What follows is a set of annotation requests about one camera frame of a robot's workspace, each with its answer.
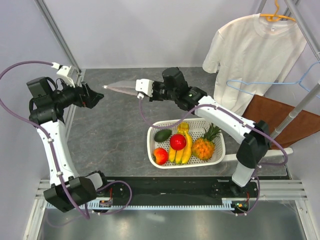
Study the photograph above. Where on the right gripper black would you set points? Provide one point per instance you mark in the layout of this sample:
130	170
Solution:
155	84

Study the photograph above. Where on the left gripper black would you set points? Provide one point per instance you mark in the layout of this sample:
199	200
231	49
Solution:
90	99

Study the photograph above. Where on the clear zip top bag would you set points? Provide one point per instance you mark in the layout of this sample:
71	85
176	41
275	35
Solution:
124	86

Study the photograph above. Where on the yellow banana bunch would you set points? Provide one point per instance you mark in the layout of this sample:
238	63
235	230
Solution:
182	156

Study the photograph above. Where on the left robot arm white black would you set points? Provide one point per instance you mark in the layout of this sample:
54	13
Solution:
68	189

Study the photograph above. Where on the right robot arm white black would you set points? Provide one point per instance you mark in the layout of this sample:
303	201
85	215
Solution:
251	136

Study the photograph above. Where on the green avocado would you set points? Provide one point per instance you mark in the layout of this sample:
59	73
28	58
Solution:
162	135

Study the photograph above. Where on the red apple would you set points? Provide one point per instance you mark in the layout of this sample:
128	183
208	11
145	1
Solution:
178	142

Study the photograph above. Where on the red orange peach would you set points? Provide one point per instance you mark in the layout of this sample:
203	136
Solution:
160	156

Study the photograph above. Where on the orange toy pineapple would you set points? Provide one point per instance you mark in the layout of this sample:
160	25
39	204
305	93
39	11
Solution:
204	147

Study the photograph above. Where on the white t-shirt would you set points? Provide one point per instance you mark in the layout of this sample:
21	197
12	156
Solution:
249	54

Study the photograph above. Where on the brown cloth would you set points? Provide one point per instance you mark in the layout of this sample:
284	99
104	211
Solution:
274	112

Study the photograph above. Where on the yellow clothes hanger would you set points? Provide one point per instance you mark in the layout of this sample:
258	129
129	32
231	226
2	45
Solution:
275	16

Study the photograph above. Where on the blue clothes hanger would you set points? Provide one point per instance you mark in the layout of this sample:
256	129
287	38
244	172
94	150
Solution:
299	82

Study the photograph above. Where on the silver clothes rack pole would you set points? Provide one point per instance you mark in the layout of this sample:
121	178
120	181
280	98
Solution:
294	113

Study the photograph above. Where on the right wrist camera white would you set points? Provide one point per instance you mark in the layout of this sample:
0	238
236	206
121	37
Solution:
144	88

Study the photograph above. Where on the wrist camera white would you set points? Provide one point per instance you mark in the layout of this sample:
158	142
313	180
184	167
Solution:
65	73
144	88

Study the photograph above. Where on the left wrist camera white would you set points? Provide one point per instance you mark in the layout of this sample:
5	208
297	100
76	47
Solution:
65	73

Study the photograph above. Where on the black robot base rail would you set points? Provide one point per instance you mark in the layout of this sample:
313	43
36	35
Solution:
176	190

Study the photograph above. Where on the aluminium frame post left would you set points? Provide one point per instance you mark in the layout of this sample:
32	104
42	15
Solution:
57	33

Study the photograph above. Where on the white cable duct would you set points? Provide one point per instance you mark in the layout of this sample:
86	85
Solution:
98	205

